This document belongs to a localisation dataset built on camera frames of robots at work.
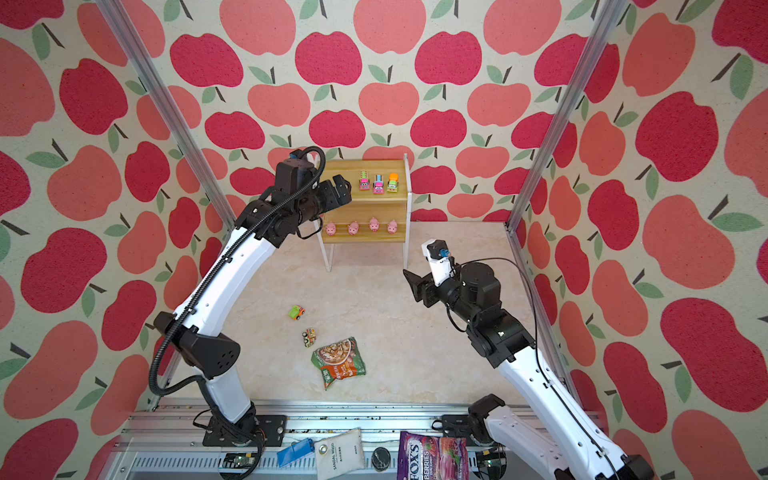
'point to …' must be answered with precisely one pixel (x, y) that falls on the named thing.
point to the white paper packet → (339, 455)
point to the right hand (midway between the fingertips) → (427, 261)
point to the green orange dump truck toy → (296, 312)
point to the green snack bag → (339, 360)
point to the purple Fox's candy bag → (423, 457)
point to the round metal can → (381, 458)
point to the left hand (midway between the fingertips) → (345, 190)
